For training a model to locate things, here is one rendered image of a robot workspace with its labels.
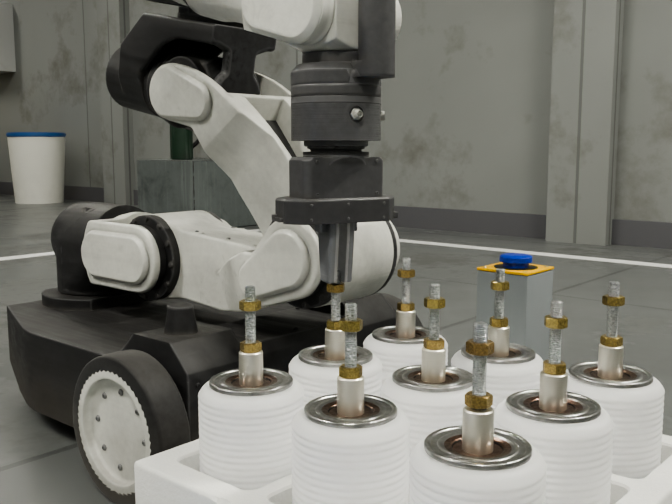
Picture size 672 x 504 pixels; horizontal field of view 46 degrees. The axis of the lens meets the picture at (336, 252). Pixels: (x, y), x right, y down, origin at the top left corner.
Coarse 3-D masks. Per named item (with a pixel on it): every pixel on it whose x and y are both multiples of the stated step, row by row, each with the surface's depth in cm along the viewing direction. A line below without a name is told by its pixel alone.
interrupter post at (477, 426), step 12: (468, 408) 55; (492, 408) 55; (468, 420) 55; (480, 420) 54; (492, 420) 55; (468, 432) 55; (480, 432) 54; (492, 432) 55; (468, 444) 55; (480, 444) 54; (492, 444) 55
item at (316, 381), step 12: (372, 360) 79; (300, 372) 77; (312, 372) 76; (324, 372) 76; (336, 372) 76; (372, 372) 77; (300, 384) 77; (312, 384) 76; (324, 384) 75; (336, 384) 75; (372, 384) 77; (312, 396) 76
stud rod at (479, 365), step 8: (480, 328) 54; (480, 336) 54; (480, 360) 54; (480, 368) 54; (480, 376) 54; (472, 384) 55; (480, 384) 55; (472, 392) 55; (480, 392) 55; (472, 408) 55
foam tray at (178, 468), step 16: (176, 448) 74; (192, 448) 74; (144, 464) 71; (160, 464) 70; (176, 464) 70; (192, 464) 73; (144, 480) 70; (160, 480) 69; (176, 480) 67; (192, 480) 67; (208, 480) 67; (288, 480) 67; (624, 480) 67; (640, 480) 67; (656, 480) 67; (144, 496) 71; (160, 496) 69; (176, 496) 67; (192, 496) 66; (208, 496) 64; (224, 496) 64; (240, 496) 64; (256, 496) 64; (272, 496) 65; (288, 496) 66; (624, 496) 64; (640, 496) 64; (656, 496) 64
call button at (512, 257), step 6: (504, 258) 97; (510, 258) 96; (516, 258) 96; (522, 258) 96; (528, 258) 96; (504, 264) 97; (510, 264) 96; (516, 264) 96; (522, 264) 96; (528, 264) 97
